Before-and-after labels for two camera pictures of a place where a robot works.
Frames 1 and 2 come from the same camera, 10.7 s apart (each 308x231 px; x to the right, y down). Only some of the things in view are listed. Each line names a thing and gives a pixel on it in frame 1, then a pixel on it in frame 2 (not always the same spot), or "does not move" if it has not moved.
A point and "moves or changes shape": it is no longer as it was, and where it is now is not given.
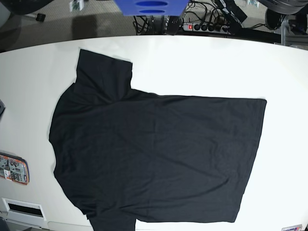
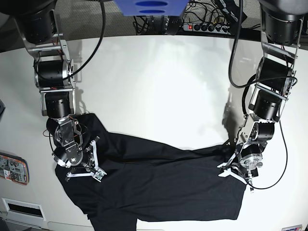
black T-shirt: (121, 155) moves or changes shape
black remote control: (173, 25) does not move
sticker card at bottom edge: (295, 227) does not move
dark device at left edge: (2, 108) does not move
